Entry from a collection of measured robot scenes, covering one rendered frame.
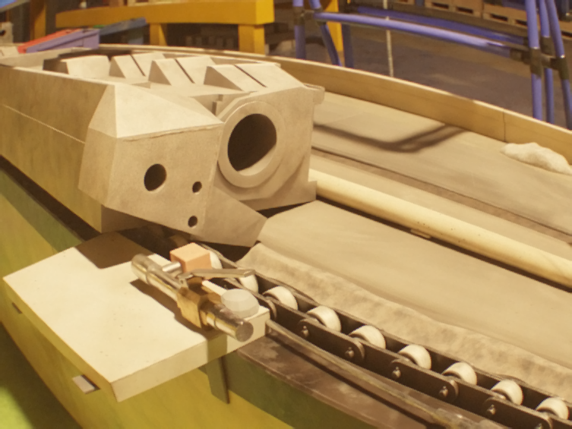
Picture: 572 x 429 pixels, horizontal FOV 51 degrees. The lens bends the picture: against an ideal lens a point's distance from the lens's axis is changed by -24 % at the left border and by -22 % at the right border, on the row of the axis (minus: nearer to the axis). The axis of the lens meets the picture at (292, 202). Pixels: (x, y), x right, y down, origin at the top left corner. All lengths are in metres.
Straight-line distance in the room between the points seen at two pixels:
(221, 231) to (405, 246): 0.23
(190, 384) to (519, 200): 0.60
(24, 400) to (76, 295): 1.23
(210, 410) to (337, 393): 0.25
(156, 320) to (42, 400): 1.29
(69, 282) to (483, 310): 0.49
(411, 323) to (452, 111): 0.77
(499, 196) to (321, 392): 0.59
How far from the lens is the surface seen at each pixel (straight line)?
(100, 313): 0.76
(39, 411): 1.94
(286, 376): 0.68
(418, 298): 0.85
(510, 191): 1.17
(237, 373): 0.75
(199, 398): 0.87
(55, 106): 1.06
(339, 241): 0.99
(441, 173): 1.23
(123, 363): 0.67
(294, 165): 1.06
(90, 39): 2.76
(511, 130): 1.42
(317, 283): 0.90
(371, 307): 0.84
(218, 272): 0.65
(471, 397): 0.63
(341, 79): 1.71
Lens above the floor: 1.17
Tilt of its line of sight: 22 degrees down
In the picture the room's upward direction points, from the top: 3 degrees counter-clockwise
